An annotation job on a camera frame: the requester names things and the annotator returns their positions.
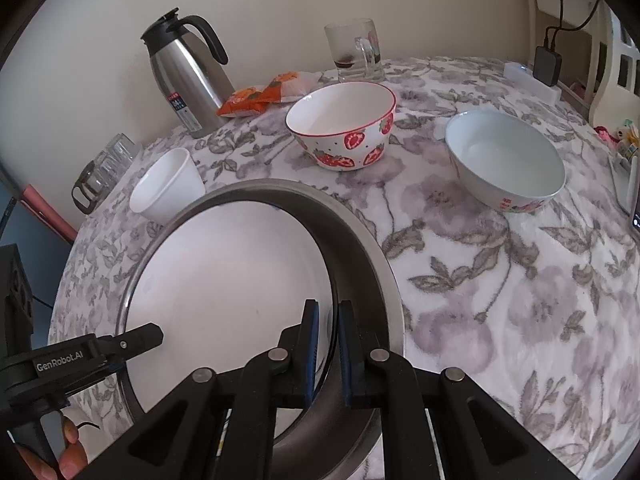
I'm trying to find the small white bowl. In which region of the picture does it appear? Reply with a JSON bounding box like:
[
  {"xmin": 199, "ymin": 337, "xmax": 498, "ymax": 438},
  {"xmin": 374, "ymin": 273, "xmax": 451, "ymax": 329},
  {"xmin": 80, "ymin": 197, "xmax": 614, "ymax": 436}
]
[{"xmin": 129, "ymin": 148, "xmax": 206, "ymax": 226}]

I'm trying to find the strawberry pattern bowl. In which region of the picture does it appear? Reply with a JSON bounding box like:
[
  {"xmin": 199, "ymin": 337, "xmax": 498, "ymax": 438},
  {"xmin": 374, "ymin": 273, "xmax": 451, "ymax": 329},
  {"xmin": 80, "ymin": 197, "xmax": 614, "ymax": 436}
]
[{"xmin": 285, "ymin": 81, "xmax": 397, "ymax": 171}]

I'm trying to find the large white bowl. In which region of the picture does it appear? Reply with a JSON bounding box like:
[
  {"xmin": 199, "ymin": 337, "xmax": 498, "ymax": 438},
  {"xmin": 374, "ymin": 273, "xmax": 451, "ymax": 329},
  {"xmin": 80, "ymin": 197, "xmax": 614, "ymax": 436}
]
[{"xmin": 445, "ymin": 110, "xmax": 566, "ymax": 214}]

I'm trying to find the white plate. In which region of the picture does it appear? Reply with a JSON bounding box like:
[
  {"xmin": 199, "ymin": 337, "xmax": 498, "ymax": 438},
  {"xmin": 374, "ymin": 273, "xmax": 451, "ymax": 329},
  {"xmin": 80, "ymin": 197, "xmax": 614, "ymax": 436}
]
[{"xmin": 122, "ymin": 200, "xmax": 333, "ymax": 415}]

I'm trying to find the person's left hand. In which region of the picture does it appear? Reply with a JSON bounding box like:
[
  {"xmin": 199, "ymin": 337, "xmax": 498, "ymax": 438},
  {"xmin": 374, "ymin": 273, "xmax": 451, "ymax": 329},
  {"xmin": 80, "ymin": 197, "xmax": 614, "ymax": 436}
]
[{"xmin": 16, "ymin": 416, "xmax": 89, "ymax": 480}]

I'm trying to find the drinking glass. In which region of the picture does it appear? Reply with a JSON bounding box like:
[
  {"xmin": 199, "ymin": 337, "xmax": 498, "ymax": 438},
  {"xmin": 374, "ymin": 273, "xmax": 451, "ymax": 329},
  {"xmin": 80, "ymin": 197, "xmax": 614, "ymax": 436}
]
[
  {"xmin": 94, "ymin": 150, "xmax": 127, "ymax": 188},
  {"xmin": 106, "ymin": 133, "xmax": 141, "ymax": 166}
]

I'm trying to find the floral tablecloth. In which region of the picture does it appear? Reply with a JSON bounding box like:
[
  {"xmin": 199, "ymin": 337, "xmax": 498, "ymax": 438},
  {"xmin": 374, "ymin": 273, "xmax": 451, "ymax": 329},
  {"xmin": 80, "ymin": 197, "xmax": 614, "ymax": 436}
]
[{"xmin": 49, "ymin": 56, "xmax": 639, "ymax": 479}]

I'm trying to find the orange snack packet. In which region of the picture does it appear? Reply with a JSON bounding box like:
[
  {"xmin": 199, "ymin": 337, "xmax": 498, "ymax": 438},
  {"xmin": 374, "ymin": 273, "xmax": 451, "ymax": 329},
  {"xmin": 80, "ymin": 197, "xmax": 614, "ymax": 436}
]
[
  {"xmin": 258, "ymin": 72, "xmax": 321, "ymax": 104},
  {"xmin": 217, "ymin": 86, "xmax": 269, "ymax": 118}
]

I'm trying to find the stainless steel thermos jug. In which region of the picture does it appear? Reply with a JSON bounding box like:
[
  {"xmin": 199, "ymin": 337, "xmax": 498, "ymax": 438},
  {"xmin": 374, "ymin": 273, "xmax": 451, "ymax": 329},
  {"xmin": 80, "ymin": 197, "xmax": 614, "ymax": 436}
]
[{"xmin": 141, "ymin": 8, "xmax": 234, "ymax": 139}]

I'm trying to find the white power strip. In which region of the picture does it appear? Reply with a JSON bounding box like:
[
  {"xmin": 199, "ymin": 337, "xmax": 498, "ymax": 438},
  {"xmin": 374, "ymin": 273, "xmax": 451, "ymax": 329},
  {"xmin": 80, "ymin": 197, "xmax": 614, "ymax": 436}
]
[{"xmin": 503, "ymin": 62, "xmax": 562, "ymax": 106}]

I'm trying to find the black power adapter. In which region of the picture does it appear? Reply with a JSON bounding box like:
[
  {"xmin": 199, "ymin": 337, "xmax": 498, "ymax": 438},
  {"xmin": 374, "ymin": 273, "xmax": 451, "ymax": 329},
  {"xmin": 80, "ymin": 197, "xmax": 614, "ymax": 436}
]
[{"xmin": 533, "ymin": 46, "xmax": 562, "ymax": 87}]

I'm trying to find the white furniture rack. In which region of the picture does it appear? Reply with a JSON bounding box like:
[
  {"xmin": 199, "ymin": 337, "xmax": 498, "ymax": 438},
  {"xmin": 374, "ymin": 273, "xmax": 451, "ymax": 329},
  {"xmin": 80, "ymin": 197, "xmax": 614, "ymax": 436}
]
[{"xmin": 527, "ymin": 0, "xmax": 639, "ymax": 132}]

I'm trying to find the glass mug with handle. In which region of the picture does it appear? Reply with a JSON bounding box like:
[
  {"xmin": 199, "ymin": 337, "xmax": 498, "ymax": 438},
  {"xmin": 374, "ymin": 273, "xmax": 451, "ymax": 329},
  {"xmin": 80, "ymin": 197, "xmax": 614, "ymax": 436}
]
[{"xmin": 324, "ymin": 18, "xmax": 385, "ymax": 82}]

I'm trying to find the black cable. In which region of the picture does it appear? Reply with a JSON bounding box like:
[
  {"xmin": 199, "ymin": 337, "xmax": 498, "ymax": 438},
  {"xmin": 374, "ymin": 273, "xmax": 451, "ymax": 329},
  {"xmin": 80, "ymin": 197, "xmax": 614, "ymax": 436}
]
[{"xmin": 541, "ymin": 0, "xmax": 601, "ymax": 51}]

